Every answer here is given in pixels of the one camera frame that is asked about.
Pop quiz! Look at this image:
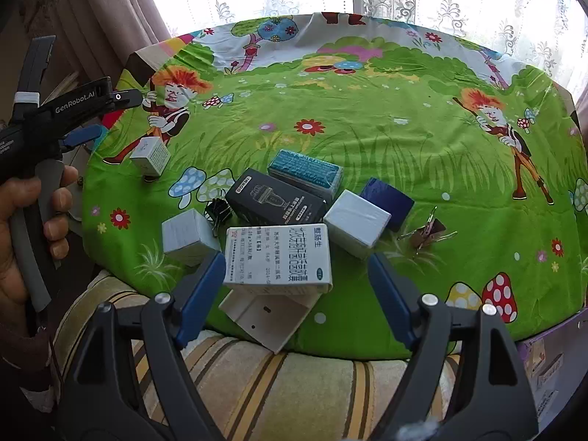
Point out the white box with black text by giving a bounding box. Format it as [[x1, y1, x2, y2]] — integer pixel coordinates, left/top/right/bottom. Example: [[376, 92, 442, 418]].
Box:
[[223, 223, 333, 295]]

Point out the brown binder clip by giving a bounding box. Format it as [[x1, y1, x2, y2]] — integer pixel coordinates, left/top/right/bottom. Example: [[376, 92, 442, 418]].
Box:
[[397, 207, 458, 251]]

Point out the black binder clip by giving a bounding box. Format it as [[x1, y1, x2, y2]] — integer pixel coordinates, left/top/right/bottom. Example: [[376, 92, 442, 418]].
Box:
[[204, 198, 229, 235]]

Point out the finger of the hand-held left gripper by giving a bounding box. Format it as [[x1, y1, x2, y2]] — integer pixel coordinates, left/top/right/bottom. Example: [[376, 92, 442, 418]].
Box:
[[103, 90, 144, 111], [60, 123, 104, 153]]

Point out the pale grey box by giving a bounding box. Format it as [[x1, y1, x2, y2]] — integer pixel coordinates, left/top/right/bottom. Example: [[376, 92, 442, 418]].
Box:
[[162, 208, 221, 267]]

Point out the white cube box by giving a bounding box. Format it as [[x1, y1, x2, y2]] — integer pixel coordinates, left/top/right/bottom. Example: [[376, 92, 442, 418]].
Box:
[[323, 190, 392, 259]]

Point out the flat white box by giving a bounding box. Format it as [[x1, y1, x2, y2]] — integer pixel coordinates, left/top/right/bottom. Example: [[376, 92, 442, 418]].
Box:
[[218, 285, 320, 355]]

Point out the person's left forearm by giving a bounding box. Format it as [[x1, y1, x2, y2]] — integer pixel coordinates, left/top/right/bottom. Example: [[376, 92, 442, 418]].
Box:
[[0, 317, 58, 416]]

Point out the green cartoon printed cloth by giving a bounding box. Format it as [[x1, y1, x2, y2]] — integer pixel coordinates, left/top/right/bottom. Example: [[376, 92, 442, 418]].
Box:
[[82, 11, 588, 361]]

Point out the teal box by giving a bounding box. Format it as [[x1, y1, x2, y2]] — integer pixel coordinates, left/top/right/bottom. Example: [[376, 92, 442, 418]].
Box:
[[268, 149, 344, 200]]

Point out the small white green box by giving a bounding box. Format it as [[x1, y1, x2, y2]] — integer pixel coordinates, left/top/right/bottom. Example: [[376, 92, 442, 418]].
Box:
[[130, 137, 171, 178]]

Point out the dark blue box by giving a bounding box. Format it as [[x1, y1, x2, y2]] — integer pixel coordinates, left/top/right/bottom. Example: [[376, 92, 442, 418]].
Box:
[[359, 178, 414, 233]]

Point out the person's left hand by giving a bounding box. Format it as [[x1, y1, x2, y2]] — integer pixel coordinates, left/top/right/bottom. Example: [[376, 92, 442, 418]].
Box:
[[0, 164, 80, 306]]

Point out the purple storage box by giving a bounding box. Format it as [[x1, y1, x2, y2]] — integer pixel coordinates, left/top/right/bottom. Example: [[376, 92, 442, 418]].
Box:
[[514, 305, 588, 423]]

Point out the striped plush cushion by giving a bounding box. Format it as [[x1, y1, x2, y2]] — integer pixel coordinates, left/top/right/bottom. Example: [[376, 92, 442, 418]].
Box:
[[53, 269, 465, 441]]

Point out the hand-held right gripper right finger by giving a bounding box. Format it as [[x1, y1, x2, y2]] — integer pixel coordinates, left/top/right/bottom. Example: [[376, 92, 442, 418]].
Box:
[[367, 252, 539, 441]]

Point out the pink drape curtain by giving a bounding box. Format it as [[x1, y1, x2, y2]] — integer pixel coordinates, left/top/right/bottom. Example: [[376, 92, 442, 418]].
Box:
[[46, 0, 171, 93]]

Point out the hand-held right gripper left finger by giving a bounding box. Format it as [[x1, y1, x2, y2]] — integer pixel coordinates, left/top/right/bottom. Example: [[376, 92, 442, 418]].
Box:
[[60, 250, 227, 441]]

